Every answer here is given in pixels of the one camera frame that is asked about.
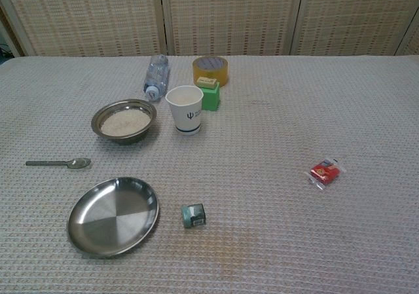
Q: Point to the metal spoon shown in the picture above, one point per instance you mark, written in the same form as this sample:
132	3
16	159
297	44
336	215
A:
78	163

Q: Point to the white paper cup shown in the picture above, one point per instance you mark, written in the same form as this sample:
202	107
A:
186	117

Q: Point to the metal bowl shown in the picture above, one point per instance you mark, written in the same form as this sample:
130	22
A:
131	139

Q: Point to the green cube block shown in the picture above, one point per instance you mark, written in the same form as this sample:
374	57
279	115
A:
211	99

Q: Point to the small yellow eraser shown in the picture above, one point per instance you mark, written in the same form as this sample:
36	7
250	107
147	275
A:
206	82

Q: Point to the tan packing tape roll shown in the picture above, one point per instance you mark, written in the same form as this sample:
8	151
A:
216	75

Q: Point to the small teal box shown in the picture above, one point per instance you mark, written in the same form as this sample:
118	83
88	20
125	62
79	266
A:
193	215

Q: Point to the clear plastic water bottle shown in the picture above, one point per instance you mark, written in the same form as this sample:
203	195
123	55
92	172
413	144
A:
157	74

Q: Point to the white woven tablecloth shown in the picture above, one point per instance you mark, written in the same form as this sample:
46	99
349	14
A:
262	225

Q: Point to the red snack packet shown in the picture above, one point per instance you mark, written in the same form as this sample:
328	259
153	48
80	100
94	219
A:
324	172

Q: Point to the stainless steel plate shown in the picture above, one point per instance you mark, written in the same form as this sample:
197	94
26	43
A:
114	218

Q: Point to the woven bamboo folding screen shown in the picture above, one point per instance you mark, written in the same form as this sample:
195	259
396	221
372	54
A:
229	12

